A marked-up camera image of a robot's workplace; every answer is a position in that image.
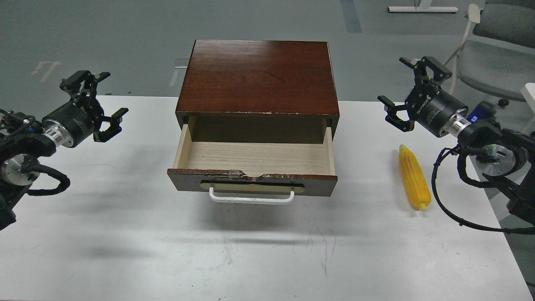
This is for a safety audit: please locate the grey office chair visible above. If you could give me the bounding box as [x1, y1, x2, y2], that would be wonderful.
[447, 0, 535, 102]

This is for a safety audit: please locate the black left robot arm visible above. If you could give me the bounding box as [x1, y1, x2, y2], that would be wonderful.
[0, 70, 128, 229]

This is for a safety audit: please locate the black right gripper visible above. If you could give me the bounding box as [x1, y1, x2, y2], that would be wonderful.
[377, 56, 468, 138]

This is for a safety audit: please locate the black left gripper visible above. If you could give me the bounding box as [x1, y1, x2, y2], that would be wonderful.
[42, 70, 129, 148]

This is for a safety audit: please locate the yellow corn cob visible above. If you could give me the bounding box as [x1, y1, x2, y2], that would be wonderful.
[399, 144, 432, 210]

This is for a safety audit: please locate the dark wooden cabinet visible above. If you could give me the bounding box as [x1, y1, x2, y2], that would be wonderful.
[175, 39, 340, 134]

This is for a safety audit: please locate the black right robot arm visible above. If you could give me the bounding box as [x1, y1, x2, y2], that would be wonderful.
[378, 56, 535, 224]

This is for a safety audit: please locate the wooden drawer with white handle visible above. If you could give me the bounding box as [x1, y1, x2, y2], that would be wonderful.
[167, 115, 338, 202]

